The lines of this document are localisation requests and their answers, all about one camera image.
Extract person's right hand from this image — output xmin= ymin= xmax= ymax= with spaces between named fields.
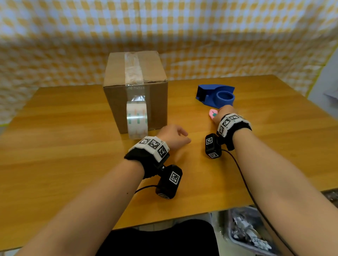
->
xmin=212 ymin=105 xmax=237 ymax=127

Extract person's left hand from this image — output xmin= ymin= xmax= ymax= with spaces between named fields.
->
xmin=156 ymin=124 xmax=192 ymax=151

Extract brown cardboard box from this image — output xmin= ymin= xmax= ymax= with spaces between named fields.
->
xmin=103 ymin=50 xmax=169 ymax=135

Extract clear tape roll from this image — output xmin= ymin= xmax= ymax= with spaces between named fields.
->
xmin=126 ymin=95 xmax=149 ymax=140

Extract person's left forearm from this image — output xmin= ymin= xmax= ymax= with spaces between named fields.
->
xmin=15 ymin=158 xmax=145 ymax=256

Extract person's right forearm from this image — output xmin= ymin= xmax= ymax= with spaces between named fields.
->
xmin=232 ymin=128 xmax=338 ymax=256

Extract blue tape dispenser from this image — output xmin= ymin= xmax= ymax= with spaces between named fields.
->
xmin=195 ymin=84 xmax=236 ymax=109

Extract person's black trousers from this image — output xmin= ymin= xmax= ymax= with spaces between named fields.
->
xmin=96 ymin=219 xmax=220 ymax=256

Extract black right wristband white markers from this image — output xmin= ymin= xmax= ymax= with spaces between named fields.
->
xmin=216 ymin=113 xmax=252 ymax=151

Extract black wristband white markers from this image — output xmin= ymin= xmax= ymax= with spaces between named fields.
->
xmin=216 ymin=113 xmax=252 ymax=151
xmin=124 ymin=136 xmax=170 ymax=180

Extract black left wristband white markers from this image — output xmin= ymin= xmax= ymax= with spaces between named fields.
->
xmin=124 ymin=136 xmax=170 ymax=180

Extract yellow white checkered cloth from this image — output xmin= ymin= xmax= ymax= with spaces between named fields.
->
xmin=0 ymin=0 xmax=338 ymax=124

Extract grey bin with paper scraps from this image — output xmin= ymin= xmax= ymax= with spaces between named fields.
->
xmin=224 ymin=205 xmax=280 ymax=256

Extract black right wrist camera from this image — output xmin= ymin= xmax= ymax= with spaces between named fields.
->
xmin=205 ymin=133 xmax=223 ymax=159

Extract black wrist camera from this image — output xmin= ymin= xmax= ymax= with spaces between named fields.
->
xmin=155 ymin=165 xmax=183 ymax=200
xmin=205 ymin=133 xmax=223 ymax=159

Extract black right camera cable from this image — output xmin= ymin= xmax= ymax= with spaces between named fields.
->
xmin=221 ymin=149 xmax=298 ymax=256

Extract black camera cable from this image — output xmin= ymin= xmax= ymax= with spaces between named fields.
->
xmin=134 ymin=184 xmax=159 ymax=194
xmin=221 ymin=149 xmax=298 ymax=256

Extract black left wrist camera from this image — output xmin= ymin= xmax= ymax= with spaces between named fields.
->
xmin=155 ymin=165 xmax=183 ymax=200

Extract black left camera cable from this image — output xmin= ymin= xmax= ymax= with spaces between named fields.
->
xmin=134 ymin=184 xmax=159 ymax=194

